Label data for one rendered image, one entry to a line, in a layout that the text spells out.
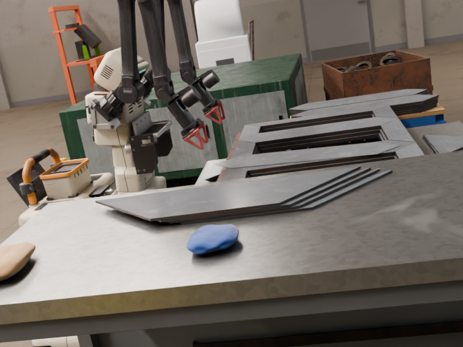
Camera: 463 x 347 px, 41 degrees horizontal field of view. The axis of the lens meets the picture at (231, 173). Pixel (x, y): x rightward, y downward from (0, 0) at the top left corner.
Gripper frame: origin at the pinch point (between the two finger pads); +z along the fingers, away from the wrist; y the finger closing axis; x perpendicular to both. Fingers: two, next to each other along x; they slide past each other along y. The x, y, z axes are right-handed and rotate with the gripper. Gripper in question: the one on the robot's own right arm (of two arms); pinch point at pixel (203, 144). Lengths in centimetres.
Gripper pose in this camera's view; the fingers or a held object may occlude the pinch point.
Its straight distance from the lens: 234.4
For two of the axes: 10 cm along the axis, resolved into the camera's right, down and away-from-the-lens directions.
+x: -7.9, 5.3, 2.9
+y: 1.4, -3.0, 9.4
